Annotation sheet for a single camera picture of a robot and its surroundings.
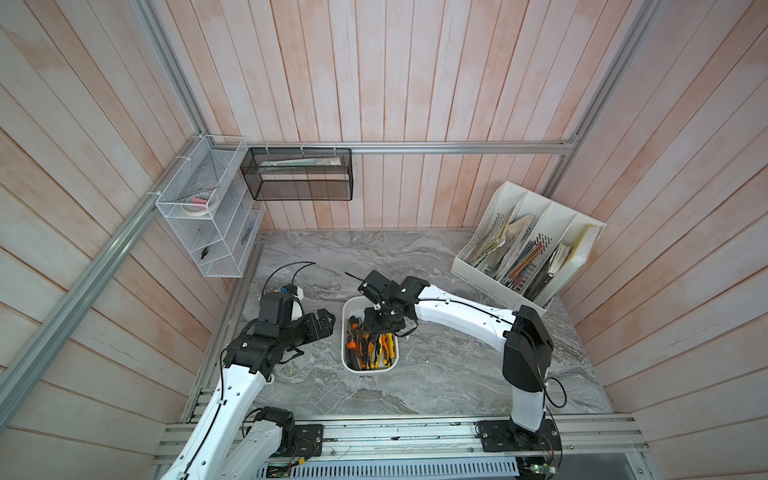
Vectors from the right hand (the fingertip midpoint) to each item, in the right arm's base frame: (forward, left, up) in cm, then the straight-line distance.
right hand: (370, 328), depth 83 cm
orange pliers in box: (-3, +4, -4) cm, 6 cm away
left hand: (-3, +13, +6) cm, 14 cm away
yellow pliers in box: (-3, -5, -6) cm, 8 cm away
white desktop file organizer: (+32, -53, -2) cm, 62 cm away
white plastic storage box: (+9, +5, -3) cm, 11 cm away
